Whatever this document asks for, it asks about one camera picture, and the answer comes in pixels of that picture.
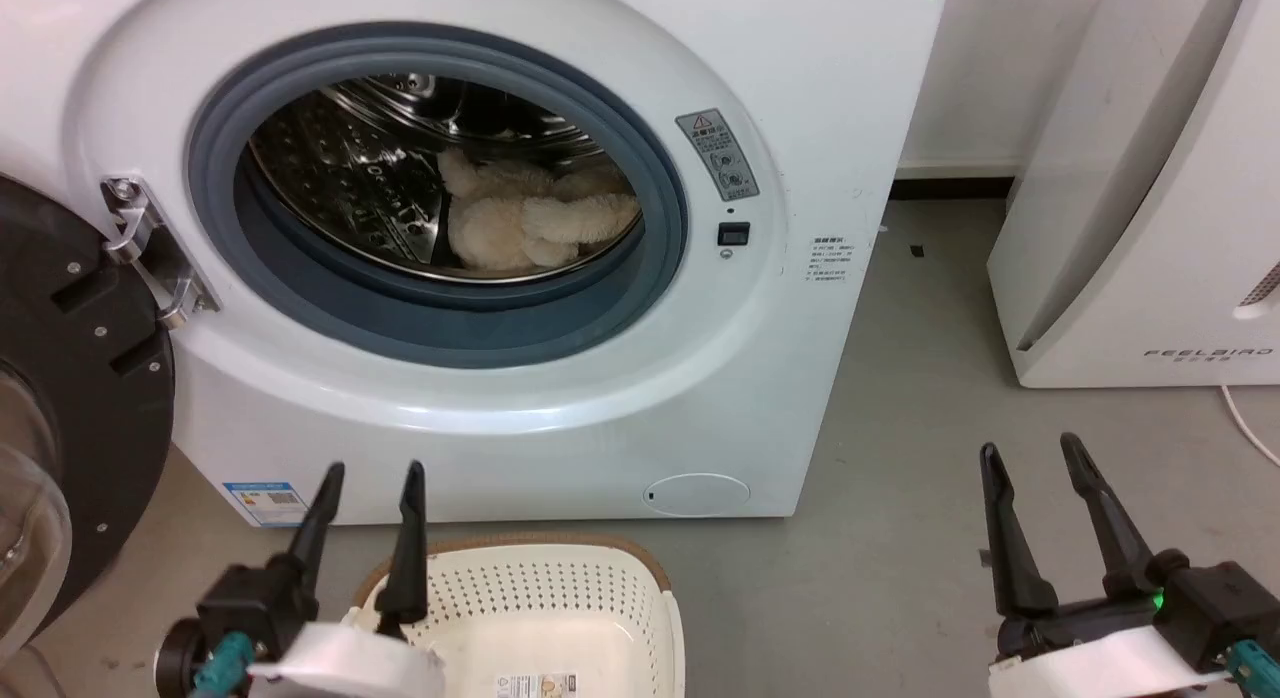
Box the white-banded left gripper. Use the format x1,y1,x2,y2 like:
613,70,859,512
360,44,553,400
154,460,447,698

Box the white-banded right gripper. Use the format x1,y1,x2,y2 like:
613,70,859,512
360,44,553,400
978,433,1280,698

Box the white perforated laundry basket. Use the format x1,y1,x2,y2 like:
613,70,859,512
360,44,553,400
349,534,687,698

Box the paper label in basket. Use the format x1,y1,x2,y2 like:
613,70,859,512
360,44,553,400
494,672,580,698

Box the white front-load washing machine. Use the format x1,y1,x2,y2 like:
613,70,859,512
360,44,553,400
0,0,947,528

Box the cream plush toy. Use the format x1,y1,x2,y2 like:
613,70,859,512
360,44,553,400
436,147,642,273

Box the blue energy label sticker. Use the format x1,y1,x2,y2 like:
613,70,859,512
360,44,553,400
222,480,309,528

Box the grey rubber door gasket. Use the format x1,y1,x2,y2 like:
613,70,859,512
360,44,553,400
186,22,691,370

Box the black round washer door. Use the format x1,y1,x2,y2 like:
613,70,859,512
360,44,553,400
0,173,177,671

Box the white air purifier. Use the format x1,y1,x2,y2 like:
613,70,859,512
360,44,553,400
987,0,1280,390

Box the round drain filter cover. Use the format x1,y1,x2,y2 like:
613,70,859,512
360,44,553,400
643,472,751,519

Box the small printed text sticker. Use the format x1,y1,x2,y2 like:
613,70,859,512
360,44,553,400
806,236,853,291

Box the metal door hinge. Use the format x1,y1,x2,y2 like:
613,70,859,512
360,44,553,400
100,176,222,330

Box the steel washer drum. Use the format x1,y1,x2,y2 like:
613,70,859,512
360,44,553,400
247,72,642,285

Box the grey warning sticker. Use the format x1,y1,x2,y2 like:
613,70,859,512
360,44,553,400
675,107,760,203

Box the white power cable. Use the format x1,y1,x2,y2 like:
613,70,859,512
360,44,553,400
1217,382,1280,470

